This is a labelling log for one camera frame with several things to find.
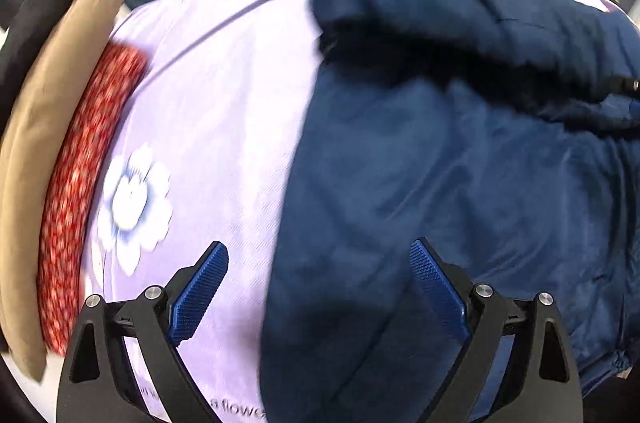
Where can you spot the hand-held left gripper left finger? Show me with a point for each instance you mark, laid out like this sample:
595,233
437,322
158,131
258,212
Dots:
197,298

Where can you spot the tan folded cloth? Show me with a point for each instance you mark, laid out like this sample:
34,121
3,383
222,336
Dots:
35,128

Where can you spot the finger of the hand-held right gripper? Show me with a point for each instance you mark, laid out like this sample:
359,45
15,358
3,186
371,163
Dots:
625,85

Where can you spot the purple floral bed sheet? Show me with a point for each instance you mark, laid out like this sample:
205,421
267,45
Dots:
225,103

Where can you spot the black quilted garment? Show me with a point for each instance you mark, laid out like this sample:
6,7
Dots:
35,18

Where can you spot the red floral folded cloth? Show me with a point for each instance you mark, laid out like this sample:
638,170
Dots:
75,183

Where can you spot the navy blue padded jacket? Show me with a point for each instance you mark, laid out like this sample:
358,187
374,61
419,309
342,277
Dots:
425,178

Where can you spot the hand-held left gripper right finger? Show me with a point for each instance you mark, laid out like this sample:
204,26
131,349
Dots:
440,293

